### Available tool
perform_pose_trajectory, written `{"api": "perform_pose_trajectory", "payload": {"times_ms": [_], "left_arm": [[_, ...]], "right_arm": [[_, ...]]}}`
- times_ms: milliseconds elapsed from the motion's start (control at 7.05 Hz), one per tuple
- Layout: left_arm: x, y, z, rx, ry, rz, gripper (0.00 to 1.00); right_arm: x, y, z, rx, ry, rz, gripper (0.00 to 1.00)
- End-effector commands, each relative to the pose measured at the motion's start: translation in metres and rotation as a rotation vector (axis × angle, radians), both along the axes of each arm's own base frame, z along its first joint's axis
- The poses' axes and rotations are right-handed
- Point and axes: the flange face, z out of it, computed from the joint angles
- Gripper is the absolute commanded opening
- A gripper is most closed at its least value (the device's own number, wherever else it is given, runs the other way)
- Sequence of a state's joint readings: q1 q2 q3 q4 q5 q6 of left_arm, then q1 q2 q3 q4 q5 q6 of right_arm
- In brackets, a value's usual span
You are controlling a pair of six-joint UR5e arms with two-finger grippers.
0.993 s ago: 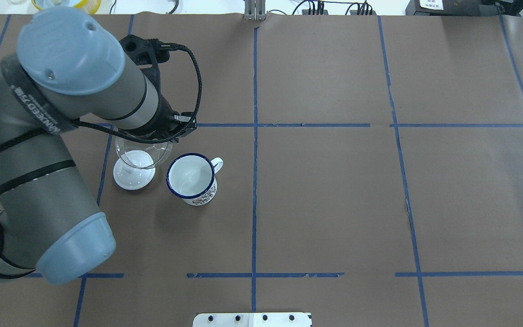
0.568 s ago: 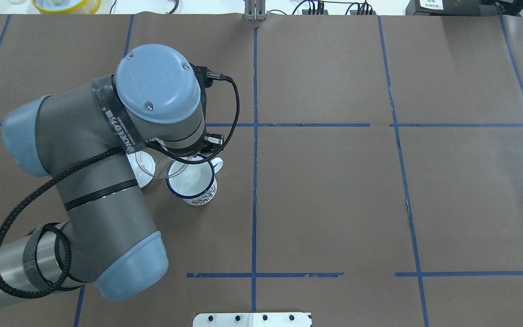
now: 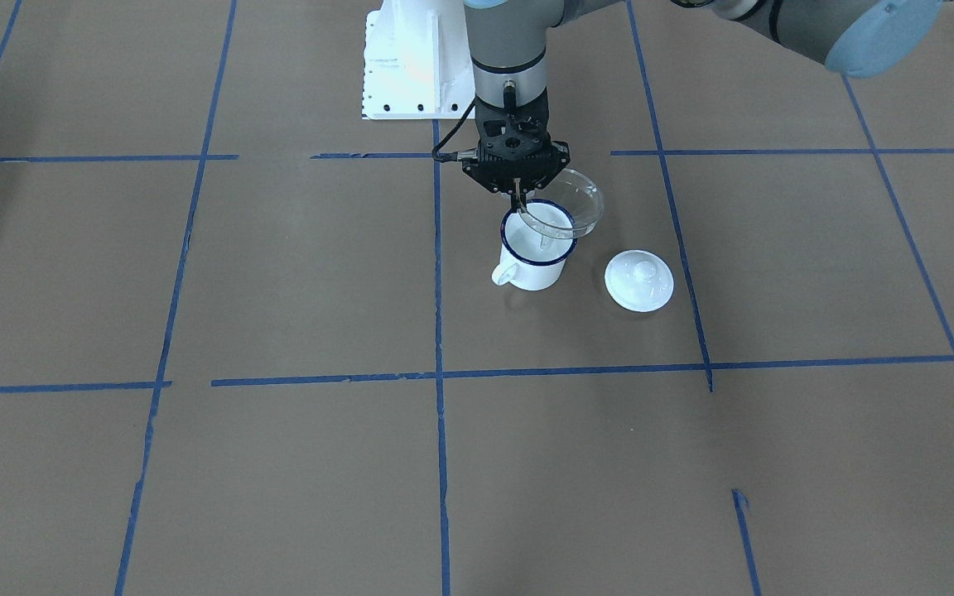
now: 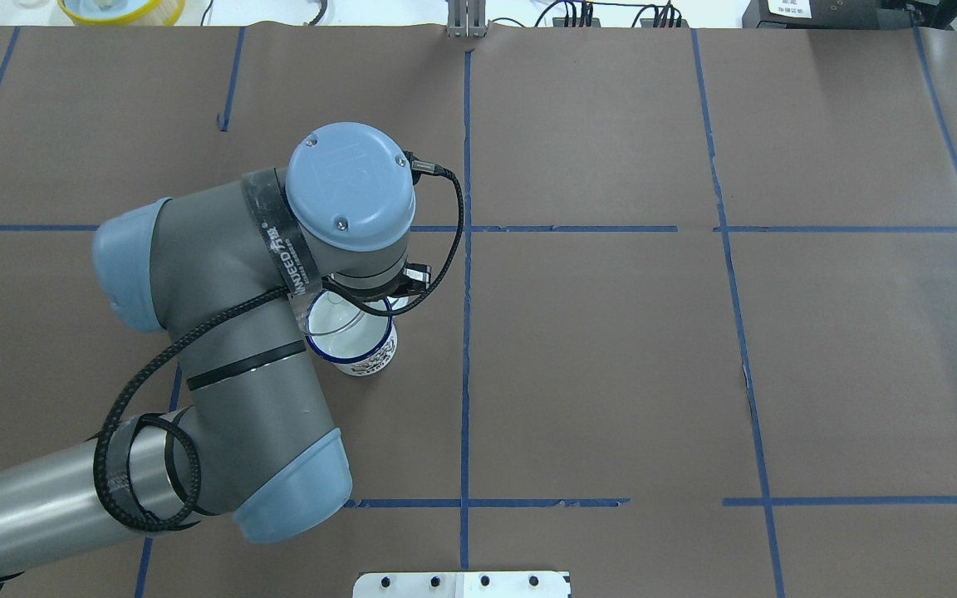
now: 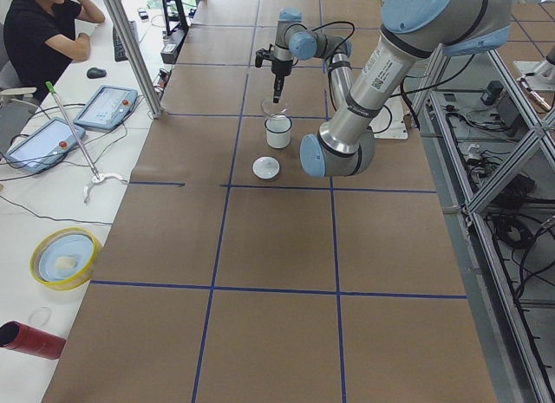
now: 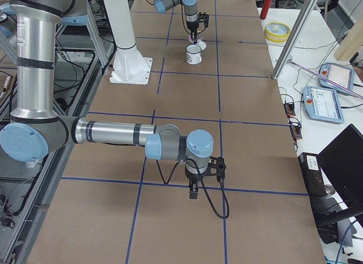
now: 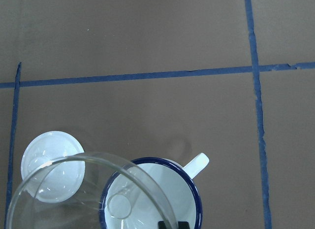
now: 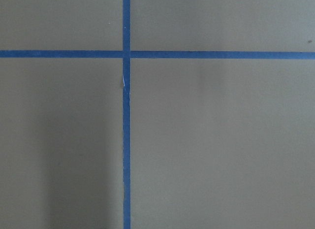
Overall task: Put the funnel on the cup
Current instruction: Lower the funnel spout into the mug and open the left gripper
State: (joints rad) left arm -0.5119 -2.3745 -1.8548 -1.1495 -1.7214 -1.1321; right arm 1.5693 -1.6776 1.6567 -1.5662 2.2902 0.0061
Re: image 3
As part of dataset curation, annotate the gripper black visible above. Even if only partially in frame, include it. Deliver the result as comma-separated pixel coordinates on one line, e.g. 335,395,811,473
508,178,532,214

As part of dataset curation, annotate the clear glass funnel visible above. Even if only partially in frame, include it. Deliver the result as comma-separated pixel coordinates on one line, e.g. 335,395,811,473
518,167,605,250

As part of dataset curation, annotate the white enamel mug lid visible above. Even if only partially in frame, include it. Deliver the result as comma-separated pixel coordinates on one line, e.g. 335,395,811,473
605,250,675,313

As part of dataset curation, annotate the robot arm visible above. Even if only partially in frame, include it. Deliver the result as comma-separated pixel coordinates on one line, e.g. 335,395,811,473
460,1,942,212

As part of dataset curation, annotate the white enamel mug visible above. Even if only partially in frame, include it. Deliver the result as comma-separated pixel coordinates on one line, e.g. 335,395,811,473
491,211,578,291

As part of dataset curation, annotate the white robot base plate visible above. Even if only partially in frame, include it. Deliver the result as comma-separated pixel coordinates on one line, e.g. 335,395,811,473
361,1,475,121

